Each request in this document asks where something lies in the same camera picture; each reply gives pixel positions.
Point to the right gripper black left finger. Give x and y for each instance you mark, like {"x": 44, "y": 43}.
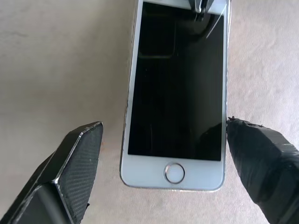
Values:
{"x": 58, "y": 177}

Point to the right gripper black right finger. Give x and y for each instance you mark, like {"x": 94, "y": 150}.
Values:
{"x": 268, "y": 168}

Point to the white smartphone with black screen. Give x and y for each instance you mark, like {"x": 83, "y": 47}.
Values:
{"x": 175, "y": 93}

